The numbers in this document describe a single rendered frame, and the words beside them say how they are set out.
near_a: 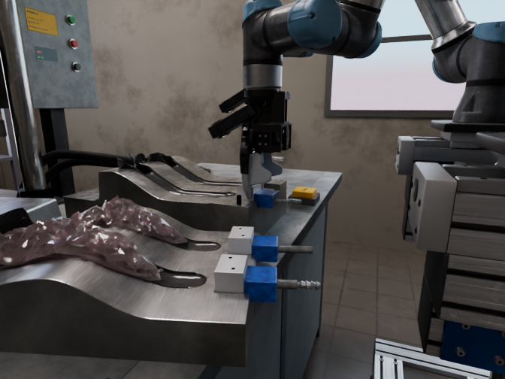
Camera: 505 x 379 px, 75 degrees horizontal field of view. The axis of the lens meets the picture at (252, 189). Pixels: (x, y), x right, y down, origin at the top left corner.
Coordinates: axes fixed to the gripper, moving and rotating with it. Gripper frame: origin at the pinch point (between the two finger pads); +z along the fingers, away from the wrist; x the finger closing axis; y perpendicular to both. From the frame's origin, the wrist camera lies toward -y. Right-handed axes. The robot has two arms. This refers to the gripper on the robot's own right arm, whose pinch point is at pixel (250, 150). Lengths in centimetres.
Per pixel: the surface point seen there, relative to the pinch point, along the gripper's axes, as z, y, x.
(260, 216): 9.9, 14.3, -29.7
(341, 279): 95, 19, 107
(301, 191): 11.4, 16.1, -0.1
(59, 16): -43, -73, 1
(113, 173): 1.9, -18.5, -36.0
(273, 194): 4.7, 17.4, -30.1
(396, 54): -47, 39, 168
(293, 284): 9, 28, -55
